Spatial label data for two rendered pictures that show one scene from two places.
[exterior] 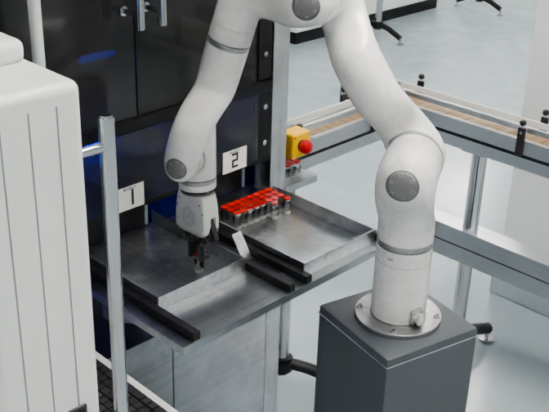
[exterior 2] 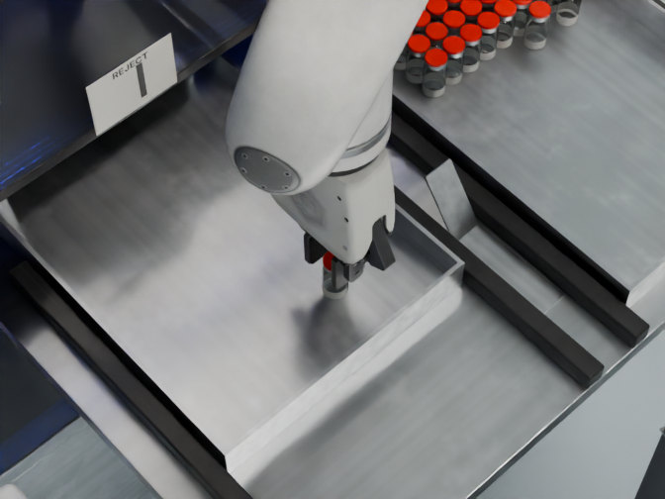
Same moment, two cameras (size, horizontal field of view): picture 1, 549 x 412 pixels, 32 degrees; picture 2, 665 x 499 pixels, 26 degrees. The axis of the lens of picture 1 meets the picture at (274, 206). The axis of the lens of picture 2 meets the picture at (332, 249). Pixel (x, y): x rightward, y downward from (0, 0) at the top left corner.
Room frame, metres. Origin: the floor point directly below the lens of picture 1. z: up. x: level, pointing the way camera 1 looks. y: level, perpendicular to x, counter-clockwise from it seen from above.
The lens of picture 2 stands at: (1.26, 0.13, 1.92)
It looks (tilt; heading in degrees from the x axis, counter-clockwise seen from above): 56 degrees down; 4
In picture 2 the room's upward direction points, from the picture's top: straight up
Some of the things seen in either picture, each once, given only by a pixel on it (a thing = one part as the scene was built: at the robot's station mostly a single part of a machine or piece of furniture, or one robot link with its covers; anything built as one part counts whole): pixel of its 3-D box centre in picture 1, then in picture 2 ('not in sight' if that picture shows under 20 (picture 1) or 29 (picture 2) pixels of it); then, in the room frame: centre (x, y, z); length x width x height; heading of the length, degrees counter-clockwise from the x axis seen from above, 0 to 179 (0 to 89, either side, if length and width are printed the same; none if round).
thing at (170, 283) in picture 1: (155, 257); (214, 237); (1.94, 0.28, 0.90); 0.34 x 0.26 x 0.04; 46
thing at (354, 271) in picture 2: (207, 248); (358, 263); (1.89, 0.15, 0.95); 0.03 x 0.03 x 0.07; 47
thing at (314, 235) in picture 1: (289, 228); (580, 102); (2.11, -0.04, 0.90); 0.34 x 0.26 x 0.04; 46
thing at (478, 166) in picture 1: (466, 252); not in sight; (2.84, -0.66, 0.46); 0.09 x 0.09 x 0.77; 46
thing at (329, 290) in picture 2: (198, 263); (334, 275); (1.91, 0.17, 0.90); 0.02 x 0.02 x 0.04
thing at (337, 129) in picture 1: (322, 128); not in sight; (2.76, -0.14, 0.92); 0.69 x 0.15 x 0.16; 136
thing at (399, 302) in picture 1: (400, 279); not in sight; (1.78, -0.28, 0.95); 0.19 x 0.19 x 0.18
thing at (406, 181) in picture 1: (407, 196); not in sight; (1.74, -0.27, 1.16); 0.19 x 0.12 x 0.24; 164
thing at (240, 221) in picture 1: (259, 211); (494, 30); (2.19, 0.04, 0.90); 0.18 x 0.02 x 0.05; 136
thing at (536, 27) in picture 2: (274, 210); (536, 25); (2.20, 0.00, 0.90); 0.02 x 0.02 x 0.05
